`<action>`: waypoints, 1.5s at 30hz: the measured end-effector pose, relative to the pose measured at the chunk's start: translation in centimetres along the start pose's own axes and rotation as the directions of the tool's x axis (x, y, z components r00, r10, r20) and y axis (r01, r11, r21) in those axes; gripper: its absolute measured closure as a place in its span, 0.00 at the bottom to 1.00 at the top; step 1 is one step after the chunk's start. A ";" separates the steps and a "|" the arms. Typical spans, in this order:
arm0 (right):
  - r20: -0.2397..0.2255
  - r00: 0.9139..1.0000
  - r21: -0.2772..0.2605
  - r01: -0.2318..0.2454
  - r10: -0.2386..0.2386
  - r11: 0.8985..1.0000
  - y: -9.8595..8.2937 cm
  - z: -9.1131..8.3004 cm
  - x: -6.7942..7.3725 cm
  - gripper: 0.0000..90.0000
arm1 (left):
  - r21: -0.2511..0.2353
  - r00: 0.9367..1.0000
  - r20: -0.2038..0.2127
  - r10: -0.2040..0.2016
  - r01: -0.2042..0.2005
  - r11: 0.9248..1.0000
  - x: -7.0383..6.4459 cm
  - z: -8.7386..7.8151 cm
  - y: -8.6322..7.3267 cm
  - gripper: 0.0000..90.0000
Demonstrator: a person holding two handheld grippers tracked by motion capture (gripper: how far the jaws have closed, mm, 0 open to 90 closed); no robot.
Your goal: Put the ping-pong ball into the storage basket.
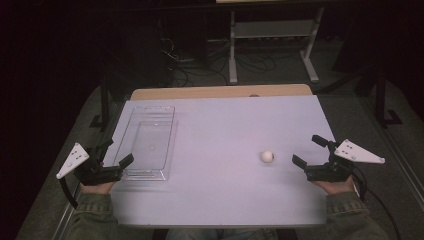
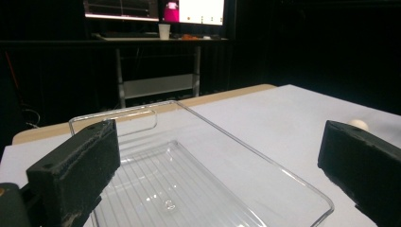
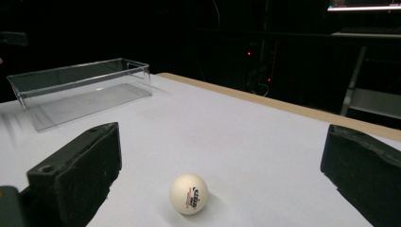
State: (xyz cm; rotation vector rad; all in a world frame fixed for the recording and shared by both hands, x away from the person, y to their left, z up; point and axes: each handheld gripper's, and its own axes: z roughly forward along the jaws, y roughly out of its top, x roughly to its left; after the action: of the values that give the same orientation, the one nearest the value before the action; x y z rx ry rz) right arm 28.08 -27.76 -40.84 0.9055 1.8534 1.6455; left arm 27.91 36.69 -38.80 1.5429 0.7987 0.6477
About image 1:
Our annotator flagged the person's left hand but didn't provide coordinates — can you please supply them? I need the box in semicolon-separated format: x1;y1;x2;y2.
79;180;117;196

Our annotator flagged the tangle of floor cables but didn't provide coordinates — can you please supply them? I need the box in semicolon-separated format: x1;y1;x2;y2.
159;35;278;88

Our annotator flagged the white table cover board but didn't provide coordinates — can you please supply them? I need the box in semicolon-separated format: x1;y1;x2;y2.
101;94;337;229

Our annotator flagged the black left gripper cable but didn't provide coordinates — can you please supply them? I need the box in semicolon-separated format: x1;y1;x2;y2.
58;176;80;211

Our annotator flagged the person's right hand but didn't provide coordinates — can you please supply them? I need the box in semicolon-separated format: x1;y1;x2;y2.
313;175;356;196

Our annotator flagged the wooden table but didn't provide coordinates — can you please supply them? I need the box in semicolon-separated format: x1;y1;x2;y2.
129;83;314;102

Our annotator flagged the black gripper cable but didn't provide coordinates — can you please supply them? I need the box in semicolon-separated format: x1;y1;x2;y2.
352;165;402;240
58;176;80;211

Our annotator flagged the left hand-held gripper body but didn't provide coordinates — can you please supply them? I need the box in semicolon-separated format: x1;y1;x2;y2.
55;142;125;187

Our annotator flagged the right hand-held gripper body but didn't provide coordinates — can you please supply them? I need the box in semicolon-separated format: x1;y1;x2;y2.
304;138;386;183

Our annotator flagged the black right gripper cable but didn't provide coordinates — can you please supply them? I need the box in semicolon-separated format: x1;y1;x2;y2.
352;165;402;240

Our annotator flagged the small white ball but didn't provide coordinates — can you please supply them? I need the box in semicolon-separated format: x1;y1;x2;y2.
260;150;276;164

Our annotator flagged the clear plastic tray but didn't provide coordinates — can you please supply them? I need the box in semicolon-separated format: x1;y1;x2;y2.
113;105;179;182

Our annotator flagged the white metal desk frame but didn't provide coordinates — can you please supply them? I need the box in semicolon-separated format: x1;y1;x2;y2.
227;6;325;85

